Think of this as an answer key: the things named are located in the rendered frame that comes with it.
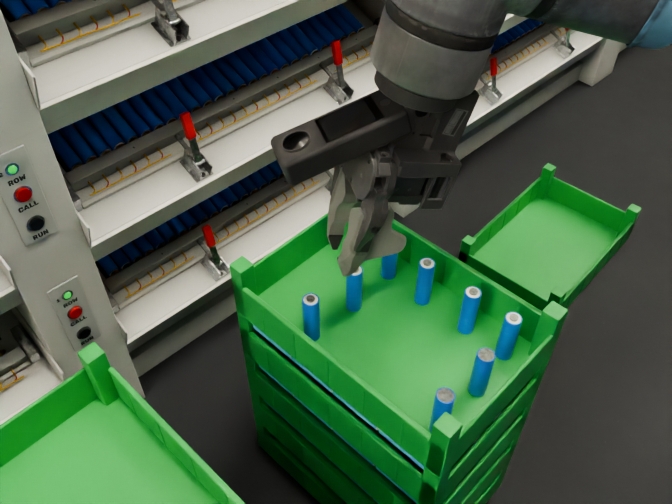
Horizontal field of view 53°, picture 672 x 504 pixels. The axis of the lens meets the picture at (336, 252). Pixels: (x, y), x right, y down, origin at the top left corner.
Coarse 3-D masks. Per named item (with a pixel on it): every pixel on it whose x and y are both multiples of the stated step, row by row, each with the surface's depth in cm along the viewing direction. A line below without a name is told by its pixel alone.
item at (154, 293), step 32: (224, 192) 112; (256, 192) 113; (288, 192) 117; (320, 192) 119; (192, 224) 107; (224, 224) 109; (256, 224) 112; (288, 224) 114; (128, 256) 103; (160, 256) 103; (192, 256) 107; (224, 256) 109; (256, 256) 110; (128, 288) 102; (160, 288) 103; (192, 288) 105; (224, 288) 110; (128, 320) 100; (160, 320) 101
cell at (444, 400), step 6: (438, 390) 64; (444, 390) 64; (450, 390) 64; (438, 396) 64; (444, 396) 64; (450, 396) 64; (438, 402) 63; (444, 402) 63; (450, 402) 63; (438, 408) 64; (444, 408) 64; (450, 408) 64; (432, 414) 66; (438, 414) 65; (450, 414) 65; (432, 420) 66; (432, 426) 67
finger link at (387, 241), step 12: (360, 216) 61; (348, 228) 64; (384, 228) 63; (348, 240) 64; (372, 240) 64; (384, 240) 64; (396, 240) 65; (348, 252) 64; (360, 252) 63; (372, 252) 65; (384, 252) 65; (396, 252) 66; (348, 264) 65; (360, 264) 65
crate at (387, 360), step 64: (320, 256) 85; (448, 256) 78; (256, 320) 77; (320, 320) 78; (384, 320) 78; (448, 320) 78; (384, 384) 72; (448, 384) 72; (512, 384) 67; (448, 448) 61
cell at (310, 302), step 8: (304, 296) 72; (312, 296) 72; (304, 304) 72; (312, 304) 72; (304, 312) 73; (312, 312) 72; (304, 320) 74; (312, 320) 73; (304, 328) 75; (312, 328) 74; (312, 336) 75
